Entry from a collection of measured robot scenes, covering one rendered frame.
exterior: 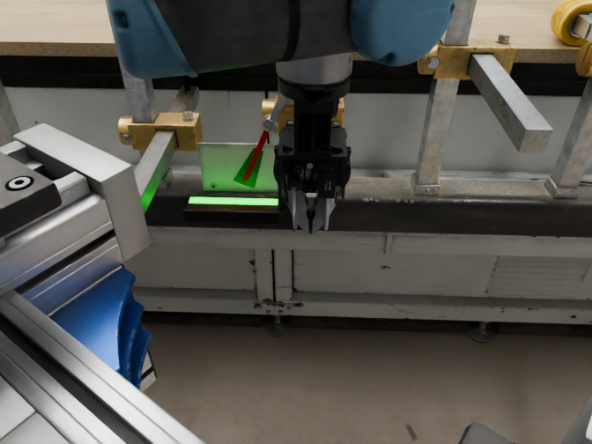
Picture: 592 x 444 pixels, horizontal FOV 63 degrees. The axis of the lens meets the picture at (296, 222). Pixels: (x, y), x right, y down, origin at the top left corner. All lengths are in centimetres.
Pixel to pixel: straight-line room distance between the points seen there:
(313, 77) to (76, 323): 29
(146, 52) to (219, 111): 78
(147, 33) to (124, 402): 21
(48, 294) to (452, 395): 122
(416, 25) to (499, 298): 126
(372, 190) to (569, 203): 35
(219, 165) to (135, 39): 59
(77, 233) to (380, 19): 28
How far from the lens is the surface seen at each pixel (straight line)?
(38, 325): 38
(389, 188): 92
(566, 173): 98
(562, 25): 110
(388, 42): 34
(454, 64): 81
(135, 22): 30
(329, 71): 47
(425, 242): 103
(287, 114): 82
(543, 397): 158
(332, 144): 51
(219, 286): 145
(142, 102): 86
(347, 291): 144
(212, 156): 87
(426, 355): 156
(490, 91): 72
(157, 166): 77
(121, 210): 45
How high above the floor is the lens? 121
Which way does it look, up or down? 38 degrees down
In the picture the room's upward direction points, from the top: straight up
